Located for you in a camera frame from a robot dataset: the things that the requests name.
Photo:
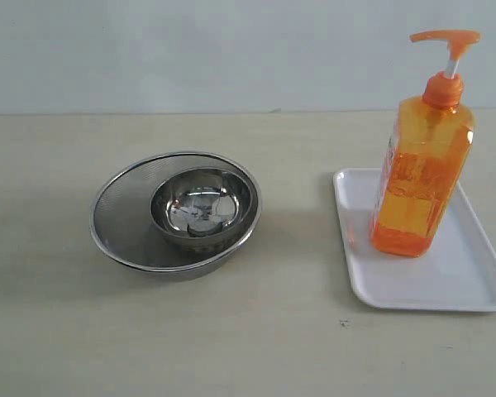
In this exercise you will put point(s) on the orange pump soap bottle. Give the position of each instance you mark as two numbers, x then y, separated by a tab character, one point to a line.
431	140

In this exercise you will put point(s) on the small shiny steel bowl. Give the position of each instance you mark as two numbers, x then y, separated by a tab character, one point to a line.
203	209

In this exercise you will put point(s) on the large steel mesh strainer bowl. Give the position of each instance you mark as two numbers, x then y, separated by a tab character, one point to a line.
122	228

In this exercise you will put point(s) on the white rectangular plastic tray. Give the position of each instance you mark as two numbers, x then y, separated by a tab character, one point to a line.
457	273

